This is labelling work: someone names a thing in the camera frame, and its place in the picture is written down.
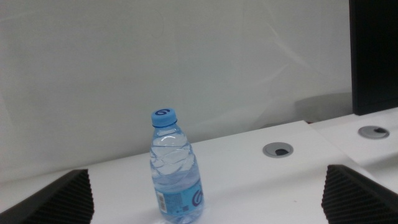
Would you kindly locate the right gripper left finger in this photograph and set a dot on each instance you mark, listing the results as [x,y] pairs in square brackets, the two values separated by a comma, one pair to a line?
[56,202]

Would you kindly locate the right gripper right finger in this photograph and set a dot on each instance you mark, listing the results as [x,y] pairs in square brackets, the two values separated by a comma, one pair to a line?
[357,199]

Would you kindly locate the clear water bottle blue cap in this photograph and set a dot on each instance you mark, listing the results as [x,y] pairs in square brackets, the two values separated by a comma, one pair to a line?
[175,174]

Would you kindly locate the black monitor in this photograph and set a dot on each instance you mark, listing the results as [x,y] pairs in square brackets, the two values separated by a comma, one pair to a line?
[376,56]

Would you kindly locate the white backdrop curtain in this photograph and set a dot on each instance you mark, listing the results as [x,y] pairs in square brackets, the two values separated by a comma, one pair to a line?
[155,62]

